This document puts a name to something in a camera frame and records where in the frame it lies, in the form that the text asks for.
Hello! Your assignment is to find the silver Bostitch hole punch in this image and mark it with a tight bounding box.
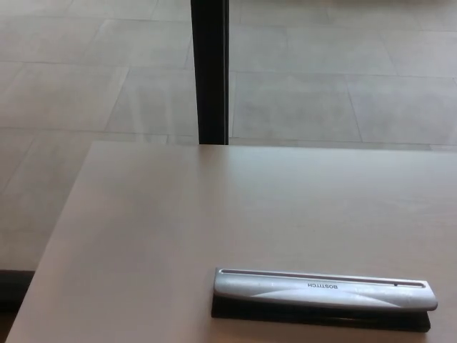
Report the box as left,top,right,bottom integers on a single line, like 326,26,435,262
211,267,439,334

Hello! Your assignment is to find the black metal post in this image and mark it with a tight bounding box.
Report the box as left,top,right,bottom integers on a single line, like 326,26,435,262
189,0,230,146

